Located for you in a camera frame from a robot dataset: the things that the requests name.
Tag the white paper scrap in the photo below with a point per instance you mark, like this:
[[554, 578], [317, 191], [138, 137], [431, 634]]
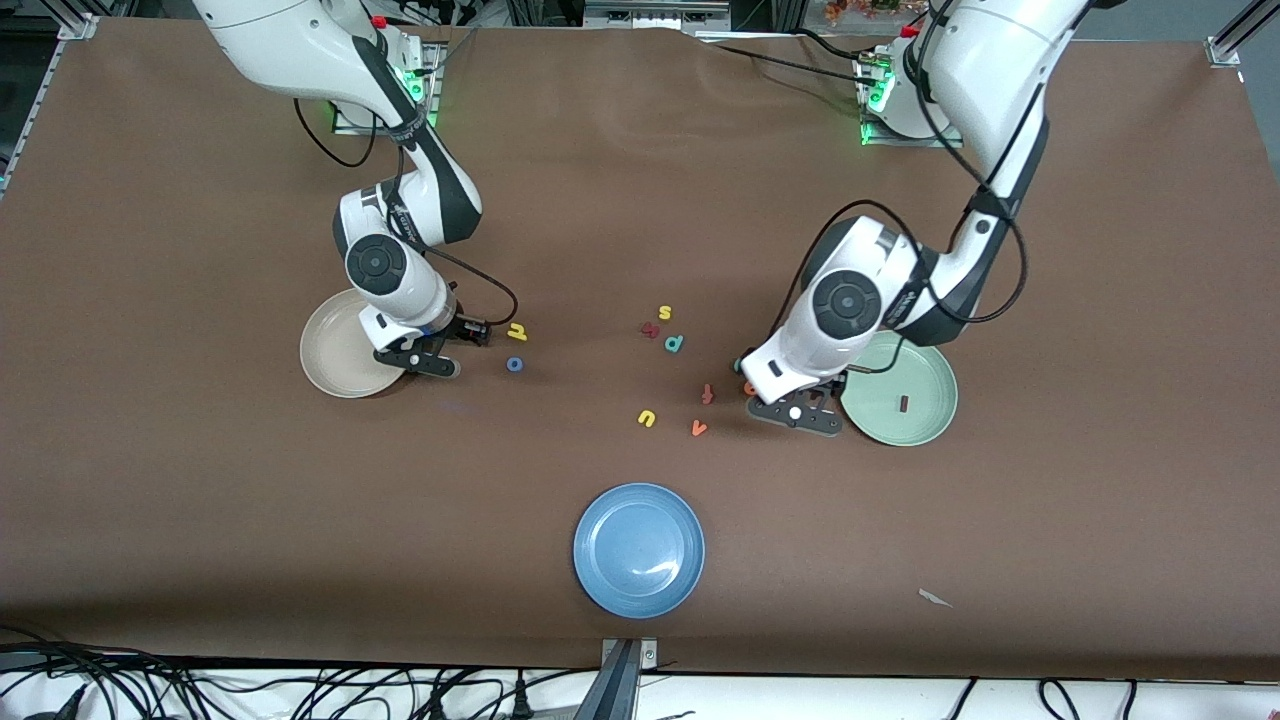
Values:
[[933, 597]]

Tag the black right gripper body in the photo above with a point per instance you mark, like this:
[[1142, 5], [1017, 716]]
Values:
[[452, 328]]

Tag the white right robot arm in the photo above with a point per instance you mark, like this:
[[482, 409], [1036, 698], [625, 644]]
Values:
[[375, 262]]

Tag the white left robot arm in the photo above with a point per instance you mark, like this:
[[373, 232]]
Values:
[[845, 300]]

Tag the orange leafy decoration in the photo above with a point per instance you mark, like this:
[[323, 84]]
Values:
[[870, 8]]

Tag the beige brown round plate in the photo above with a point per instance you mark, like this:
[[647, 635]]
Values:
[[335, 355]]

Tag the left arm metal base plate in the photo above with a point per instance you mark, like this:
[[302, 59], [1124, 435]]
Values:
[[880, 140]]

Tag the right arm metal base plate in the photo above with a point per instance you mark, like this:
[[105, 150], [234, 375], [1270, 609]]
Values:
[[345, 125]]

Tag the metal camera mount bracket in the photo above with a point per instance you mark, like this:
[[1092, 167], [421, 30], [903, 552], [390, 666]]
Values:
[[620, 690]]

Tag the blue round plate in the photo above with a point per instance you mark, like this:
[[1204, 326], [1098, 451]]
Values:
[[638, 550]]

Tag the pale green round plate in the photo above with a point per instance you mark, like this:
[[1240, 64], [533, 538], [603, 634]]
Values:
[[920, 420]]

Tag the grey metal box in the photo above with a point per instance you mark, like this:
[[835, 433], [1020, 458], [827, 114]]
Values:
[[650, 15]]

